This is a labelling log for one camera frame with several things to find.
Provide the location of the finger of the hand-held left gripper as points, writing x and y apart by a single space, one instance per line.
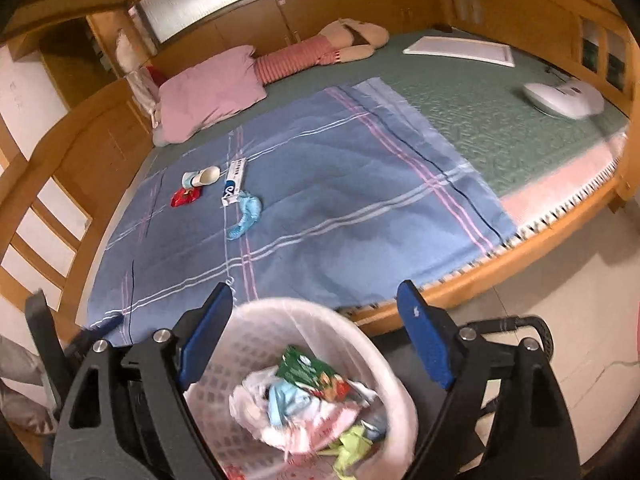
106 325

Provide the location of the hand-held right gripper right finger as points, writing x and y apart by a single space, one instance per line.
425 345

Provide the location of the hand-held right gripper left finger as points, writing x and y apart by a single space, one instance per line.
205 340

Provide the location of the white lined waste basket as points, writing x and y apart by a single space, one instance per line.
250 335

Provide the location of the light blue wrapper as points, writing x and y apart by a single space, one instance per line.
287 402

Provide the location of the green snack packet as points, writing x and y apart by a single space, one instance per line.
305 372

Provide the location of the light green wrapper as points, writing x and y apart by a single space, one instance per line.
352 447

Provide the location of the pink plastic bag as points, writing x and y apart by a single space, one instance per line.
310 425

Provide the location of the blue face mask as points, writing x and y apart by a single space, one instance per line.
247 212

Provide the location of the red wrapper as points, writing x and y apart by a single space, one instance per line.
186 197

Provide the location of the white medicine box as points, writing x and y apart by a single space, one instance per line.
234 182

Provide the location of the white paper cup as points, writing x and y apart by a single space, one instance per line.
200 176

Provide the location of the blue plaid blanket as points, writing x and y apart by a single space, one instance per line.
325 210

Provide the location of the pink sheet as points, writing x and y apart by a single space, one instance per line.
555 185

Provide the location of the green bedspread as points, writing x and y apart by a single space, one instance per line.
475 110

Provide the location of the pink pillow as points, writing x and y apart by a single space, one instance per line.
210 92

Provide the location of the white plush toy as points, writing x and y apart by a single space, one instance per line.
135 75

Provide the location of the red cloth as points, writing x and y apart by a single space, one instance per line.
156 74

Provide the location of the white handheld appliance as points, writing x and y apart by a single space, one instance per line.
565 97

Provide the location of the white flat board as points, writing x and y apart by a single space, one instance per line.
460 50

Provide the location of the striped plush doll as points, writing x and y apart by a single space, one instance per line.
320 50

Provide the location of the wooden bed frame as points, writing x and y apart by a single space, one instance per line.
100 130

